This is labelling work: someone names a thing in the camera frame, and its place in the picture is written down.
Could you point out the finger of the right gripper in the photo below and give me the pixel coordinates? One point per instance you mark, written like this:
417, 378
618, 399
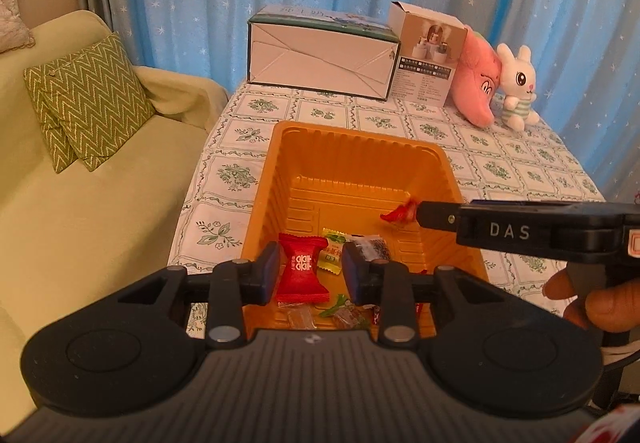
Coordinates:
439, 215

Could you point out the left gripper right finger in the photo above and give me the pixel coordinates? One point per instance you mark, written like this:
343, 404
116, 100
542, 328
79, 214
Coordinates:
386, 284

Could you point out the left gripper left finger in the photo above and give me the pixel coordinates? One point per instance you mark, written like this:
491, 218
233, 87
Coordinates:
232, 285

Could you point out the red pillow snack packet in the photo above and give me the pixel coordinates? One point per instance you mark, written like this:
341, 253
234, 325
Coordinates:
405, 213

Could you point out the green clear candy packet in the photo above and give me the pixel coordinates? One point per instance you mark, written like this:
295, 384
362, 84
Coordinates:
343, 314

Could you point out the red double-happiness snack packet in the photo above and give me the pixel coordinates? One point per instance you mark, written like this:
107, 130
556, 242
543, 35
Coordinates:
299, 282

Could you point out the clear dark snack packet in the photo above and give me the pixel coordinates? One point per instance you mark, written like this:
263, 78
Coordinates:
371, 247

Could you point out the yellow candy packet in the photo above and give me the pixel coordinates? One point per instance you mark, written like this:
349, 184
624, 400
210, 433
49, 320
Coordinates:
330, 258

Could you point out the small red candy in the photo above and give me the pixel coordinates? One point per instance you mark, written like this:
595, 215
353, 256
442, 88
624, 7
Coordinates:
392, 313

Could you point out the brown clear-wrapped candy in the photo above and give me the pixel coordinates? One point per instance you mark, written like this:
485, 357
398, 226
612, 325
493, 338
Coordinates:
299, 316

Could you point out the person's right hand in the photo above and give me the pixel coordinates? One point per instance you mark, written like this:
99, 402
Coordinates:
613, 310

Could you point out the floral checked tablecloth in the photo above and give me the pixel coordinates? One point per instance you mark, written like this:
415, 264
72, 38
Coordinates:
494, 163

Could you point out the orange plastic tray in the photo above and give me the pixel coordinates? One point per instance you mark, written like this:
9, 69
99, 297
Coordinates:
317, 177

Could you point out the pink star plush toy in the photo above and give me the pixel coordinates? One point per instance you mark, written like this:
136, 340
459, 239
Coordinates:
476, 80

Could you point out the white bunny plush toy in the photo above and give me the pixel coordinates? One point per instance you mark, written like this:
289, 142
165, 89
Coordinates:
518, 83

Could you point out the small product cardboard box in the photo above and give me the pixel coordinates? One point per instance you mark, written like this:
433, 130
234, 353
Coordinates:
430, 45

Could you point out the light green sofa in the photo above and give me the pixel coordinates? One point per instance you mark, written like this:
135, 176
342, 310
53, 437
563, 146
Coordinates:
69, 238

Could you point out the long white cardboard box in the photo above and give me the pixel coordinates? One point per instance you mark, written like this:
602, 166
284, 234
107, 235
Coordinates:
322, 50

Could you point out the green zigzag cushion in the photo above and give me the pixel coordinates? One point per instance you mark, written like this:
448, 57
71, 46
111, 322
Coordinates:
88, 103

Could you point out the beige cushion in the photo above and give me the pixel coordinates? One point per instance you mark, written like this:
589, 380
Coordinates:
14, 33

